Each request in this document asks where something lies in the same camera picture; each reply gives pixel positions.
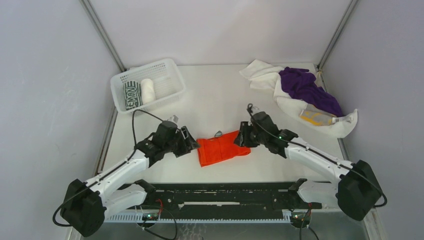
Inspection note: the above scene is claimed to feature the small white towel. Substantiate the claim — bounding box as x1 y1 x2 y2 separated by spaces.
239 59 284 91

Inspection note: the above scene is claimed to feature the white slotted cable duct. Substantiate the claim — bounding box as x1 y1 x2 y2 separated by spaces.
104 210 306 224

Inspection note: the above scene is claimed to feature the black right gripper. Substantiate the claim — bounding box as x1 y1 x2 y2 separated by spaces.
233 122 267 149

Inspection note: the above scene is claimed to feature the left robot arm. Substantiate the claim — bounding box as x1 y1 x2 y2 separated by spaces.
52 120 200 237

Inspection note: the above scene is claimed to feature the aluminium corner post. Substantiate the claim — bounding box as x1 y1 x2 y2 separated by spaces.
316 0 360 71
79 0 127 73

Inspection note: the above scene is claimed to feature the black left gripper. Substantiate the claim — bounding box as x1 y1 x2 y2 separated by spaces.
163 126 200 158

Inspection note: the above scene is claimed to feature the rolled white towel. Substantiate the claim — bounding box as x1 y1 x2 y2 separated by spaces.
140 78 156 105

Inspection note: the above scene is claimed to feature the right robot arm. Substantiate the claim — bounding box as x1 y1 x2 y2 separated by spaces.
234 104 388 221

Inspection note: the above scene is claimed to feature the purple towel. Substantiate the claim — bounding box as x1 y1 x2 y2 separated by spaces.
279 67 343 117

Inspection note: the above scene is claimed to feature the white plastic basket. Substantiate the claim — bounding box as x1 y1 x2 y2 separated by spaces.
110 58 187 114

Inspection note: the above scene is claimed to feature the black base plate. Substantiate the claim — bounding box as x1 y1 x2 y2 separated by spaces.
132 181 323 217

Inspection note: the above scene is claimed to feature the orange towel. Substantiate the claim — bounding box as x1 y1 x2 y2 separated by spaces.
196 130 251 167

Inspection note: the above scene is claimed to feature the aluminium corner post left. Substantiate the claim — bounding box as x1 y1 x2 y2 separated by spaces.
79 0 127 73

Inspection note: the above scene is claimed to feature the large white towel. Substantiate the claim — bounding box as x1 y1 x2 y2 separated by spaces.
272 71 359 139

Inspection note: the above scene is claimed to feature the grey yellow patterned towel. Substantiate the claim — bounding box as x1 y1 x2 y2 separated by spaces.
299 103 336 126

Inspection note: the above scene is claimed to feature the aluminium corner post right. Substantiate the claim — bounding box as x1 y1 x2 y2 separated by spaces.
316 0 360 71

